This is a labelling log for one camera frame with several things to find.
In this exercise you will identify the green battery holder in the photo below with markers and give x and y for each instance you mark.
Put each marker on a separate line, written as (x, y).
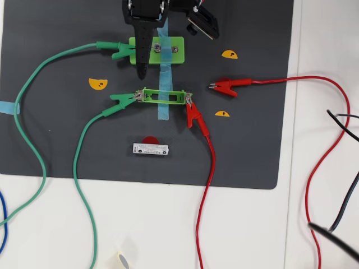
(144, 93)

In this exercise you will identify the small glass bulb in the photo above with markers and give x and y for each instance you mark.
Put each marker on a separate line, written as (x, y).
(157, 47)

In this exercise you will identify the green bulb connector board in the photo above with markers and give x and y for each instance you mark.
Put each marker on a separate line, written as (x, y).
(179, 57)

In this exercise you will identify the orange half-circle sticker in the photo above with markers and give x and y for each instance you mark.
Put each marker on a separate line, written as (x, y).
(96, 84)
(223, 114)
(230, 55)

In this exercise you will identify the green alligator clip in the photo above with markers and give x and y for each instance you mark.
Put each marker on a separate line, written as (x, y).
(120, 101)
(117, 47)

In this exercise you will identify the white AA battery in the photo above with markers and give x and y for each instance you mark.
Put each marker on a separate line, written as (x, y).
(151, 149)

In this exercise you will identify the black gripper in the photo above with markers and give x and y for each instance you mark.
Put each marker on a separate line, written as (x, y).
(143, 17)

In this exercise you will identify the red alligator clip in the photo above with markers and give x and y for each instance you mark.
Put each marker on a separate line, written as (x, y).
(227, 84)
(193, 115)

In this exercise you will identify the dark grey work mat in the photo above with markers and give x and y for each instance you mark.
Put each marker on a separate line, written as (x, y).
(252, 154)

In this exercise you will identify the red round sticker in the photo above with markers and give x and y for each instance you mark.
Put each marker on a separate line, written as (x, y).
(223, 79)
(150, 140)

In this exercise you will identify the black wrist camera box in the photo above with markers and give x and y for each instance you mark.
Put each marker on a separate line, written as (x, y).
(204, 22)

